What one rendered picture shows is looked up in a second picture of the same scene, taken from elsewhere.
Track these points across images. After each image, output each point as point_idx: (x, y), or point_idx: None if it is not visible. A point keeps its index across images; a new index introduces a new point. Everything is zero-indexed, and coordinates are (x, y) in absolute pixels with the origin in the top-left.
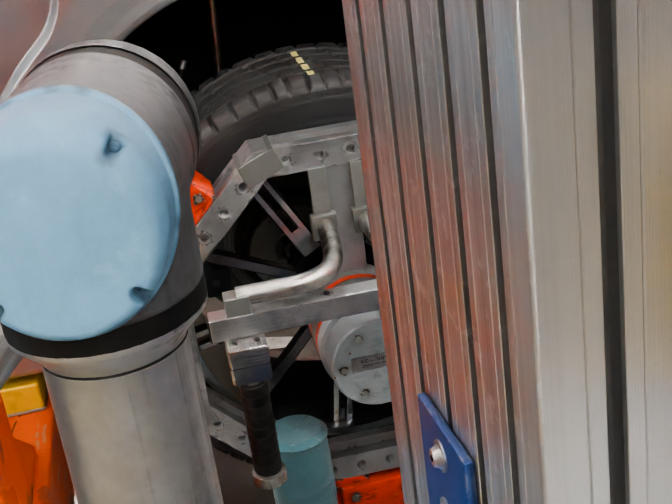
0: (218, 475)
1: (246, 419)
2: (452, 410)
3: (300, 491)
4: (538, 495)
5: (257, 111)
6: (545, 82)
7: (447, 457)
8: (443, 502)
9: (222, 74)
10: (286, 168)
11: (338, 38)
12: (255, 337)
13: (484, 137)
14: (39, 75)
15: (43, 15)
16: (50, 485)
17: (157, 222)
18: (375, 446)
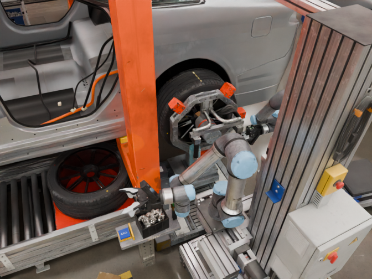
0: None
1: (194, 149)
2: (281, 182)
3: None
4: (298, 197)
5: (192, 89)
6: (313, 170)
7: (279, 187)
8: (276, 190)
9: (178, 75)
10: (199, 102)
11: (191, 59)
12: (197, 136)
13: (303, 169)
14: (237, 145)
15: None
16: None
17: (257, 167)
18: (203, 146)
